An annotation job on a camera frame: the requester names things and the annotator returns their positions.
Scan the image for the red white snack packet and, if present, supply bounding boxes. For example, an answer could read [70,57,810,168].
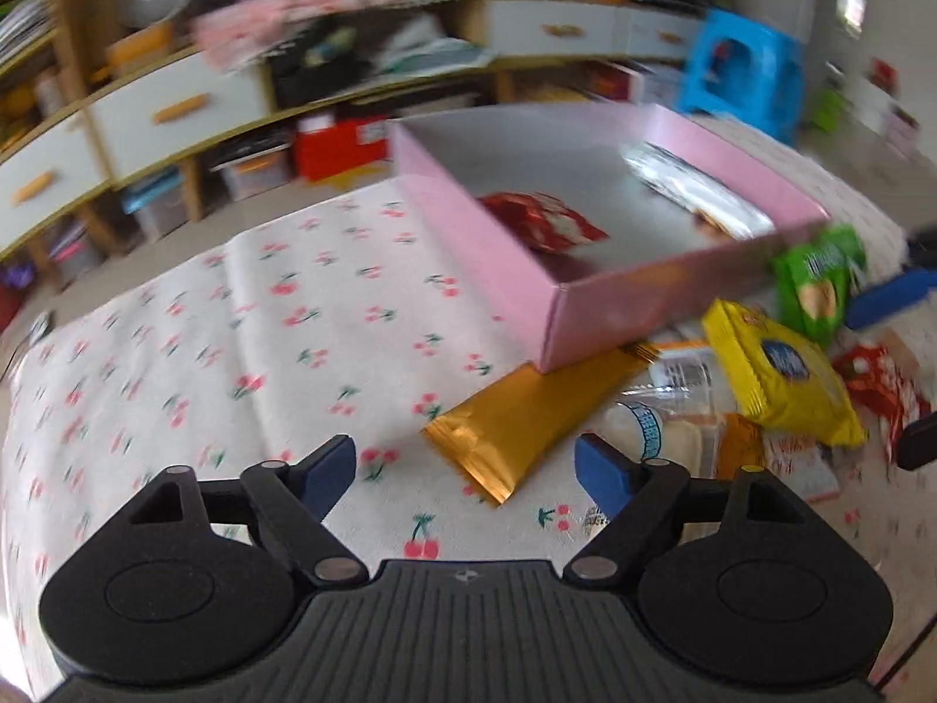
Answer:
[830,344,934,466]
[477,190,610,254]

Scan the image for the pink cardboard box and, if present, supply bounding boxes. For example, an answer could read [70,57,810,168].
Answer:
[387,104,832,374]

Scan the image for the gold snack packet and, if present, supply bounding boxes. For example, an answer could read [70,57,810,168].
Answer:
[420,343,660,505]

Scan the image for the silver snack packet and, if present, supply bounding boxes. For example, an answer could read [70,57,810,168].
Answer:
[618,142,777,241]

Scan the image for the pink printed cloth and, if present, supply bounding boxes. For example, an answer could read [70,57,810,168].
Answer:
[194,0,558,70]

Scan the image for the clear bin with dark lid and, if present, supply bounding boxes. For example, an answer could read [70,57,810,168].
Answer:
[218,148,292,200]

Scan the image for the clear white pastry packet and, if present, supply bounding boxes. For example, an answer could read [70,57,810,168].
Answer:
[600,340,726,484]

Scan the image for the white cabinet drawer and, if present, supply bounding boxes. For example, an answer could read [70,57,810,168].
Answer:
[484,0,632,60]
[88,51,271,184]
[0,117,112,257]
[628,11,705,63]

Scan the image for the wooden bookshelf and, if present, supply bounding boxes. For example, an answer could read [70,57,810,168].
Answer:
[0,0,90,148]

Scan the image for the yellow snack packet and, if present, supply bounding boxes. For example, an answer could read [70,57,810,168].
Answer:
[701,299,868,449]

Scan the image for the long wooden cabinet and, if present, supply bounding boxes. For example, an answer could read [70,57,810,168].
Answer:
[0,0,707,265]

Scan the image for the blue plastic stool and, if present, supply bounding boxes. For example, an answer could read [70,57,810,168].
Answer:
[677,9,806,144]

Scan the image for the red cardboard box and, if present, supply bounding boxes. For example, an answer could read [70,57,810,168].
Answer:
[295,117,391,180]

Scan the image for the clear bin with blue lid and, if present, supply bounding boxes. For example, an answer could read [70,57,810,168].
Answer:
[123,174,189,237]

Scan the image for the cherry print cloth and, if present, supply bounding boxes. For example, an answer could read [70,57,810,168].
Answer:
[0,113,937,703]

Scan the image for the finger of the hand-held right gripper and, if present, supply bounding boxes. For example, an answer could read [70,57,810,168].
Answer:
[899,414,937,471]
[845,267,937,330]

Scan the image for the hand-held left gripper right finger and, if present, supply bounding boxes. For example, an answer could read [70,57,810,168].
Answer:
[562,434,806,587]

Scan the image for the stack of papers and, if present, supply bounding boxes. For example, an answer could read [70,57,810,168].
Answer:
[373,35,499,80]

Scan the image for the black bag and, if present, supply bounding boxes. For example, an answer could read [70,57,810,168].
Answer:
[274,36,376,107]

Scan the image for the green snack packet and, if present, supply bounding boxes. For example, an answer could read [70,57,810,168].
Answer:
[770,226,868,349]

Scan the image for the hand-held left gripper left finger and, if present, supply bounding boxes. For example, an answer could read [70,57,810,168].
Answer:
[130,434,369,588]

